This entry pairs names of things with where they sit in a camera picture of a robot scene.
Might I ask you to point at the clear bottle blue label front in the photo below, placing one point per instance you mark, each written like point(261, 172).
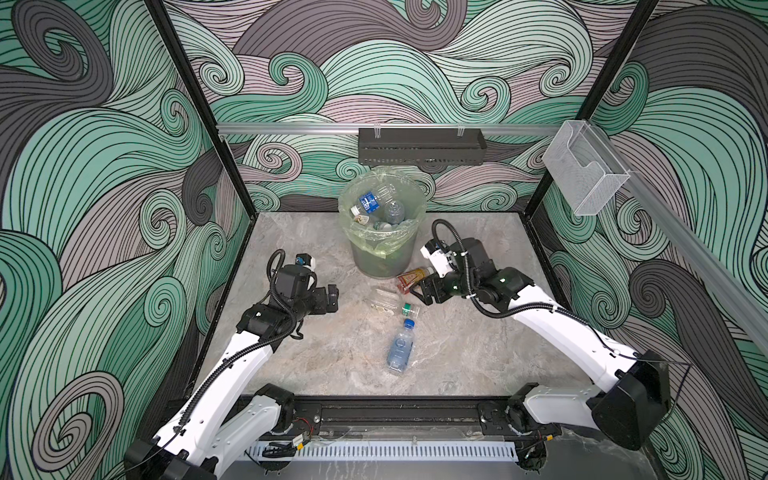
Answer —
point(394, 212)

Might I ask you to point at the clear bottle green cap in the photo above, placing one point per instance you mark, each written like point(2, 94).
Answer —
point(390, 302)

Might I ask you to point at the green plastic bin liner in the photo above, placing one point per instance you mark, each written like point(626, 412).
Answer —
point(414, 210)

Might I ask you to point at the grey mesh waste bin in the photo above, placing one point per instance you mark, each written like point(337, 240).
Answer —
point(384, 252)

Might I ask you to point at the aluminium back rail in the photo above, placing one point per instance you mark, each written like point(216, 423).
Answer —
point(333, 128)

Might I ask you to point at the red yellow tea bottle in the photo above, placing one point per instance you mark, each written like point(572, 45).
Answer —
point(407, 280)

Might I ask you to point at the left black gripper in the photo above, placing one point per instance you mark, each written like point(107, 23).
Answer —
point(320, 305)

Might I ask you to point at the clear bottle blue label white cap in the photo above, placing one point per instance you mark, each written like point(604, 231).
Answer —
point(372, 202)

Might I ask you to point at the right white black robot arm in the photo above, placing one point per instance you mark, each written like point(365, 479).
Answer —
point(629, 394)

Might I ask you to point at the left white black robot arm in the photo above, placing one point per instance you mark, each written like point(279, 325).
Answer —
point(201, 441)

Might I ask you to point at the black wall tray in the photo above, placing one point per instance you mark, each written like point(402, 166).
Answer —
point(431, 149)

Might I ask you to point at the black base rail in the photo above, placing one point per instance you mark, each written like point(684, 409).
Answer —
point(332, 416)

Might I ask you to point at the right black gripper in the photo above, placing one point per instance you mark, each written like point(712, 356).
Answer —
point(427, 283)

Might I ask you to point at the aluminium right rail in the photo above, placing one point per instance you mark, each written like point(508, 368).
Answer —
point(655, 183)

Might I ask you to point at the white slotted cable duct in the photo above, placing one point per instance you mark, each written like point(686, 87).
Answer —
point(481, 451)

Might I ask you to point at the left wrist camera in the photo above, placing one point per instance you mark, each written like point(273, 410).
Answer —
point(290, 282)

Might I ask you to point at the aluminium rail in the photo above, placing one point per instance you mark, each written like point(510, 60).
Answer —
point(655, 183)
point(333, 128)

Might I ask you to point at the clear plastic wall holder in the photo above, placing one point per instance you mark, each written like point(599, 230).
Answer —
point(585, 166)

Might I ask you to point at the clear blue tinted bottle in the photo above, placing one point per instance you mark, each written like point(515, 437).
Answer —
point(401, 347)

